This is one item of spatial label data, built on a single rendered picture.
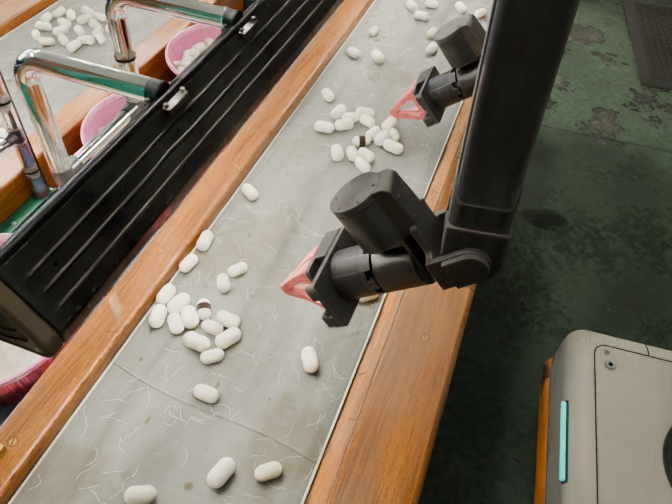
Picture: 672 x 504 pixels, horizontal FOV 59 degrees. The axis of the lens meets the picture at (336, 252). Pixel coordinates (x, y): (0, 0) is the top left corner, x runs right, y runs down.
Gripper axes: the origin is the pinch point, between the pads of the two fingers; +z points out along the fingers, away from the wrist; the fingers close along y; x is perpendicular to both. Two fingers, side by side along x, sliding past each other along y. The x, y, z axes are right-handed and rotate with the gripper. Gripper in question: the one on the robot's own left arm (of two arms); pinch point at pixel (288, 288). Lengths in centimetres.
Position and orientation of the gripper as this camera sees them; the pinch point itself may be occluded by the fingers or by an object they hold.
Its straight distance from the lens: 71.9
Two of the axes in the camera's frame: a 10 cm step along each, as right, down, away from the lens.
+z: -7.6, 2.0, 6.2
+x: 5.5, 7.0, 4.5
